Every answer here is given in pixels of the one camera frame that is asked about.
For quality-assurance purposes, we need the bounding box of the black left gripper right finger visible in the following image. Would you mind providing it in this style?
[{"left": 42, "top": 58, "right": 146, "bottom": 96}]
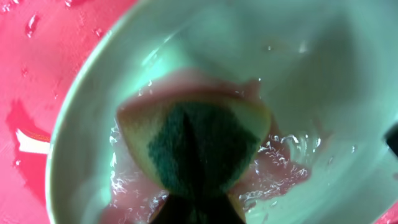
[{"left": 194, "top": 194, "right": 246, "bottom": 224}]

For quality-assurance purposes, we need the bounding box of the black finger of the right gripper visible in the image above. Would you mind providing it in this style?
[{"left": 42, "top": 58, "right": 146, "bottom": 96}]
[{"left": 384, "top": 122, "right": 398, "bottom": 157}]

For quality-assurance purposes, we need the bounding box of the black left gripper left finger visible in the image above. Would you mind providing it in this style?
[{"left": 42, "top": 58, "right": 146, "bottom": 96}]
[{"left": 150, "top": 194, "right": 195, "bottom": 224}]

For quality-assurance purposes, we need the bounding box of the green and yellow sponge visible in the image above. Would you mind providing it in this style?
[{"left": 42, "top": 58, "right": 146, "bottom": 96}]
[{"left": 116, "top": 96, "right": 271, "bottom": 200}]

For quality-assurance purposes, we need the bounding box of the light blue plate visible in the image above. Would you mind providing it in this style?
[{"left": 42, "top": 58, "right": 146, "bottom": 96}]
[{"left": 45, "top": 0, "right": 397, "bottom": 223}]

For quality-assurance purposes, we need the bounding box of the red plastic tray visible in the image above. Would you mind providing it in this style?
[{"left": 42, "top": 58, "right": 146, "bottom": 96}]
[{"left": 1, "top": 0, "right": 135, "bottom": 223}]

